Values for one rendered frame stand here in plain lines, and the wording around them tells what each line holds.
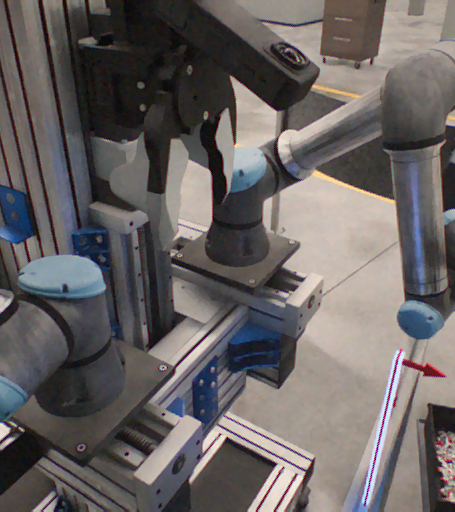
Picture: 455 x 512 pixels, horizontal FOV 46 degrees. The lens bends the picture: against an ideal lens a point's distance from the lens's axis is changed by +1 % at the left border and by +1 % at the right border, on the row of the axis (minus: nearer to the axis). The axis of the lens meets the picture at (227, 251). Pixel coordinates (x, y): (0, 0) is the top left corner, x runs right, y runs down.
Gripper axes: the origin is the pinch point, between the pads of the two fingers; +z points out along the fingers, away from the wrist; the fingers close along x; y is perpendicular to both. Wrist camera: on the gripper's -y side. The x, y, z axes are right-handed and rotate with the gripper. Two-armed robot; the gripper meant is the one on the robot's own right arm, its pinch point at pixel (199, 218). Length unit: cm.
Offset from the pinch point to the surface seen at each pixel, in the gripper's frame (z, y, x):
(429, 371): 30.0, -19.8, -24.8
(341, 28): 100, 204, -671
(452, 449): 65, -27, -45
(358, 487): 62, -14, -27
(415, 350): 63, -15, -68
